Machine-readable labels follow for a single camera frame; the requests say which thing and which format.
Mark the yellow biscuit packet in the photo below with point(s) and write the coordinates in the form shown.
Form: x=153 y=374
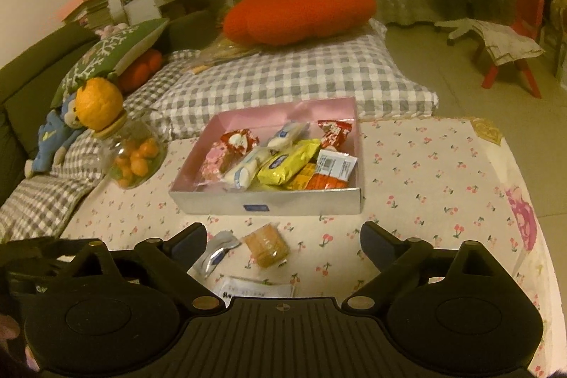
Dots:
x=280 y=168

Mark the red foil snack packet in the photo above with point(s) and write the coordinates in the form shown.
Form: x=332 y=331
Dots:
x=335 y=133

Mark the blue plush doll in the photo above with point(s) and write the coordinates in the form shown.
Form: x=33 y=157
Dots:
x=55 y=137

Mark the silver foil snack packet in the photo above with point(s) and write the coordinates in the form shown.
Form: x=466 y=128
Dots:
x=216 y=249

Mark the white label snack packet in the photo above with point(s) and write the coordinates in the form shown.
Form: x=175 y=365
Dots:
x=252 y=286

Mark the dark green sofa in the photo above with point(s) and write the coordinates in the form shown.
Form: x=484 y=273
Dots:
x=29 y=82

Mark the green snowflake pillow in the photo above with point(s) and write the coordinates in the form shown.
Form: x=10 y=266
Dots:
x=110 y=56

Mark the white cloth on chair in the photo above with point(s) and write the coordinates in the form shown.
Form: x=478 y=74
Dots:
x=503 y=44

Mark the glass jar with oranges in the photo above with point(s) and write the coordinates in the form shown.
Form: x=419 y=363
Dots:
x=130 y=150

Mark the cherry print tablecloth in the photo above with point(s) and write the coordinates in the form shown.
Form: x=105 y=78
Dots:
x=445 y=181

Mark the white candy packet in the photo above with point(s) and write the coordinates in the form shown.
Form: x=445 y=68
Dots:
x=244 y=172

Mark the pink flower snack packet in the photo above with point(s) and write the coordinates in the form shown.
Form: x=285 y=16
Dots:
x=216 y=162

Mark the white barcode snack packet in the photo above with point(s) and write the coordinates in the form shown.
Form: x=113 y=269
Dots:
x=336 y=165

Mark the red white snack packet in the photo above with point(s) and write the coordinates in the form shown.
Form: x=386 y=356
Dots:
x=239 y=142

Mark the red plastic chair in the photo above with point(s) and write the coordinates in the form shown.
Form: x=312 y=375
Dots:
x=528 y=18

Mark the red tomato plush cushion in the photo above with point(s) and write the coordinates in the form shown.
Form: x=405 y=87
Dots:
x=285 y=22

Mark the pink silver cardboard box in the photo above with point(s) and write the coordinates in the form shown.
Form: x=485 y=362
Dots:
x=278 y=127

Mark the crinkled plastic wrappers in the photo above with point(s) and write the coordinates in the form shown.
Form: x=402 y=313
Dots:
x=221 y=50

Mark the orange snack packet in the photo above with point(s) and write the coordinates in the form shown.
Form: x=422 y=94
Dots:
x=309 y=179

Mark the stack of books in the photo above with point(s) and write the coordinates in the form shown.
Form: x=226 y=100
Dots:
x=92 y=14

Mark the brown cracker packet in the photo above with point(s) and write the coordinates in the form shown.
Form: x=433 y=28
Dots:
x=267 y=246

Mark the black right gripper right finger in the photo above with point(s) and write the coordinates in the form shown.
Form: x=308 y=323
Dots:
x=398 y=263

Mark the grey checkered quilt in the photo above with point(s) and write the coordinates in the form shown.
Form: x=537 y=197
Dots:
x=354 y=65

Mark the large orange fruit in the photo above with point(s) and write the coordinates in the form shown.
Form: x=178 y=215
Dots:
x=98 y=103

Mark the small red plush cushion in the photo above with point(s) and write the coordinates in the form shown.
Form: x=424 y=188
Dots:
x=140 y=71

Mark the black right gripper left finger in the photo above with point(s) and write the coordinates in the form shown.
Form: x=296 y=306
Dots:
x=168 y=263

